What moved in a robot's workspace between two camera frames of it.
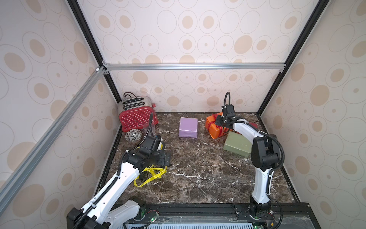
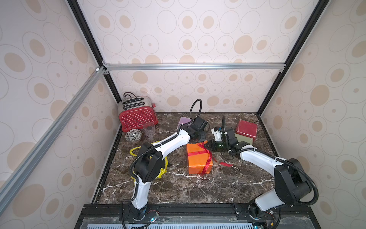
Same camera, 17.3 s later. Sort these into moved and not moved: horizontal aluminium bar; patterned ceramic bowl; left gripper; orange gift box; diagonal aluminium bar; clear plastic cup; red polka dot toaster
Moved: orange gift box; left gripper
Not moved: clear plastic cup; red polka dot toaster; diagonal aluminium bar; patterned ceramic bowl; horizontal aluminium bar
